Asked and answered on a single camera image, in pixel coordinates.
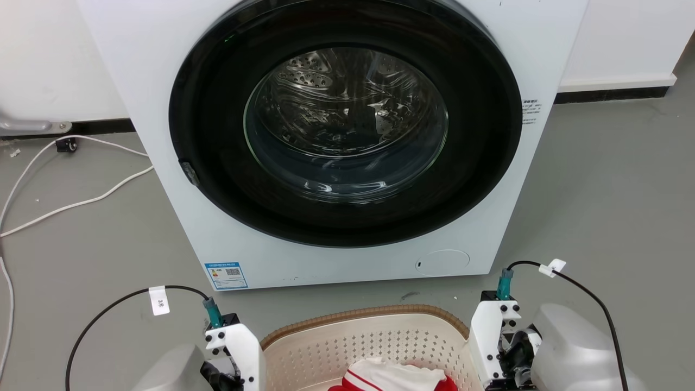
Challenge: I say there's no white floor cable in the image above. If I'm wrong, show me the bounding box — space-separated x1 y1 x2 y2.
0 135 150 229
0 166 155 378

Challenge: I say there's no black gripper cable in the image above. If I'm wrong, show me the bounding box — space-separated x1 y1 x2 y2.
508 261 629 391
65 285 212 391

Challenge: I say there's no white cable tag with print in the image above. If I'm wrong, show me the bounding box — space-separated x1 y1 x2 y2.
149 286 170 316

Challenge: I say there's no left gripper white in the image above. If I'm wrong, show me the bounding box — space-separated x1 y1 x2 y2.
200 324 267 391

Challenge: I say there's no black round washer door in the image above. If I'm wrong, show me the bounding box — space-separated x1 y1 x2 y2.
168 0 523 249

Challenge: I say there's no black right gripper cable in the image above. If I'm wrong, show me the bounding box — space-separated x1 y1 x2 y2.
508 261 629 391

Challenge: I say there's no round white filter cover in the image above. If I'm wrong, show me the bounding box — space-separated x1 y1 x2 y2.
415 249 471 278

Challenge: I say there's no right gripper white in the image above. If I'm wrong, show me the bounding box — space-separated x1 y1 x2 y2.
468 299 542 391

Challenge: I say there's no teal left cable plug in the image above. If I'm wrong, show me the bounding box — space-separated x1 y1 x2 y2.
203 297 223 329

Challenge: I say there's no blue energy label sticker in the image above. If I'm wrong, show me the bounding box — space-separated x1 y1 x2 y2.
205 262 249 291

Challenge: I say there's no white front-load washing machine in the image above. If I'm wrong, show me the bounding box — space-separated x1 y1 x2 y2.
76 0 590 292

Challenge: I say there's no teal cable plug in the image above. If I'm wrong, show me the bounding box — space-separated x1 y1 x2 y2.
497 268 514 301
203 297 223 329

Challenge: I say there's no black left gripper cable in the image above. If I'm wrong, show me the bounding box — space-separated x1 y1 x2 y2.
65 285 212 391

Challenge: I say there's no beige laundry basket brown rim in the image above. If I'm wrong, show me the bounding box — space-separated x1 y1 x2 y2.
260 304 484 391

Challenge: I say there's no teal right cable plug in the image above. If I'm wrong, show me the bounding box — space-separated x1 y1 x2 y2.
497 268 514 301

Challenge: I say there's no steel washer drum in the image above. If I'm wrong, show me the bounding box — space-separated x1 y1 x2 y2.
245 47 449 205

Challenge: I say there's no red and white garment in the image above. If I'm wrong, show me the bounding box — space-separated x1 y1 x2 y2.
327 357 459 391

